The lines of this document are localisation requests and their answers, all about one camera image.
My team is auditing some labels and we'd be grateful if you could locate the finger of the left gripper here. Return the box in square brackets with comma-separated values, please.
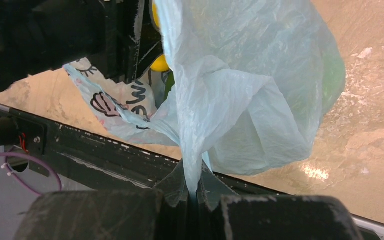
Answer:
[117, 0, 163, 84]

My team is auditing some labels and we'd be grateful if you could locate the light blue plastic bag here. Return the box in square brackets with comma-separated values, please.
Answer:
[64, 0, 339, 193]

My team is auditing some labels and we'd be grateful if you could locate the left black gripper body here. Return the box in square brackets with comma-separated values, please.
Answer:
[0, 0, 117, 93]

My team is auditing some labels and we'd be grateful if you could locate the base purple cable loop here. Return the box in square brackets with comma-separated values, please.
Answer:
[0, 151, 63, 196]

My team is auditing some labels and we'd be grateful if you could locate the aluminium frame rail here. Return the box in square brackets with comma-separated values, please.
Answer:
[352, 214, 384, 240]

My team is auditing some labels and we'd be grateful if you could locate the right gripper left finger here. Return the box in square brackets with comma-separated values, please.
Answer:
[14, 162, 189, 240]

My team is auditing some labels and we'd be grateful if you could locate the dark green fake melon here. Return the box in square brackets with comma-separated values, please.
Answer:
[322, 49, 346, 114]

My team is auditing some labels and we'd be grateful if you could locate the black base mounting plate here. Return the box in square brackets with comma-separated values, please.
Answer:
[0, 105, 280, 195]

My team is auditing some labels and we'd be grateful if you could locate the yellow fake fruit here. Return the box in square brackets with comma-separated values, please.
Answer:
[150, 0, 170, 72]

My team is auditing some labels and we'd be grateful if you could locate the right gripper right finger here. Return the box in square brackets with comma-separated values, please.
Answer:
[197, 164, 363, 240]

